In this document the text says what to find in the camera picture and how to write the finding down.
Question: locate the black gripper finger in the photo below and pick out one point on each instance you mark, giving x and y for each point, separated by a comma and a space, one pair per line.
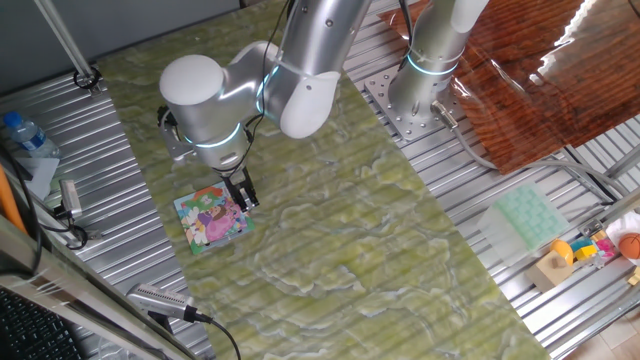
237, 197
251, 195

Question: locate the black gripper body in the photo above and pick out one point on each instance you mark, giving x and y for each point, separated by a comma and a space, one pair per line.
237, 180

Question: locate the pink blue white puzzle piece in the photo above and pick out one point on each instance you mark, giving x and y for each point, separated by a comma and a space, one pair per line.
243, 216

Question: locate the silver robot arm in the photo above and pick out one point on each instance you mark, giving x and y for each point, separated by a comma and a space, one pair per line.
200, 100

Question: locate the butterfly girl puzzle board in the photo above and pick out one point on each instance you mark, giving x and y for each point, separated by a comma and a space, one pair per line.
212, 222

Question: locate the green marble pattern mat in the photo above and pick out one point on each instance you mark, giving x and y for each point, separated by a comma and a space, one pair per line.
350, 250

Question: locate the silver robot mounting plate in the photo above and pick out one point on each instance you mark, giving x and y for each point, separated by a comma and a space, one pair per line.
385, 100

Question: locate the white paper card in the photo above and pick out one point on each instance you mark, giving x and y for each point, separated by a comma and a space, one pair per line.
40, 175

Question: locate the blue cap water bottle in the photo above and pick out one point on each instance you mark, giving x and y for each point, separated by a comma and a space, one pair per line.
30, 137

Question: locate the aluminium pole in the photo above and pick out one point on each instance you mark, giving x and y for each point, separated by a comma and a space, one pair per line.
62, 35

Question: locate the orange bar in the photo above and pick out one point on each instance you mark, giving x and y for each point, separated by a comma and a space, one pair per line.
9, 200

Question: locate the black keyboard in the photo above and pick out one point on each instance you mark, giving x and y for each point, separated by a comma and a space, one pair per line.
35, 330

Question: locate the green plastic grid tray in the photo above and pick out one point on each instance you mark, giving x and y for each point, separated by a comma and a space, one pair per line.
525, 220

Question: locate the wooden cube block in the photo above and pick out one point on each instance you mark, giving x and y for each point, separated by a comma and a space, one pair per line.
547, 272

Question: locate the orange toy egg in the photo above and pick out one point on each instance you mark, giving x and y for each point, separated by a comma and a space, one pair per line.
564, 250

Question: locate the brown wood grain sheet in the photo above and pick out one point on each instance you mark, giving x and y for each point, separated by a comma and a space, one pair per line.
550, 75

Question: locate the blue toy block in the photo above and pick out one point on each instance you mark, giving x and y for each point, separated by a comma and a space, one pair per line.
582, 244

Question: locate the yellow toy block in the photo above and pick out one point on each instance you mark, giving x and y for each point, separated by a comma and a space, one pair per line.
586, 253

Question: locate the pink toy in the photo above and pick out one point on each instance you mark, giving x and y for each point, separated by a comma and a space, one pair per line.
605, 247

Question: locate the white cloth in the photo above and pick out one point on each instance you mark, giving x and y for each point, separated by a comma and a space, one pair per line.
625, 222

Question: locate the orange toy basketball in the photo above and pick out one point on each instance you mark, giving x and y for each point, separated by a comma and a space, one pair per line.
631, 246

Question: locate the small yellow wooden block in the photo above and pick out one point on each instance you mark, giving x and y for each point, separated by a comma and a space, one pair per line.
635, 276

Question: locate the wrist camera with grey bracket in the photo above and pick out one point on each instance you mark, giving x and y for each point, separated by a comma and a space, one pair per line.
172, 137

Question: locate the silver depth camera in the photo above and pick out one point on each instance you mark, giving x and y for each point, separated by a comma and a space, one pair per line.
157, 300
70, 197

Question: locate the aluminium frame beam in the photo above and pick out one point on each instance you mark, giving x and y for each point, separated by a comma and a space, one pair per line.
90, 310

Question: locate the aluminium frame bar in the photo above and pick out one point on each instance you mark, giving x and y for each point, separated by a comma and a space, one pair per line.
622, 202

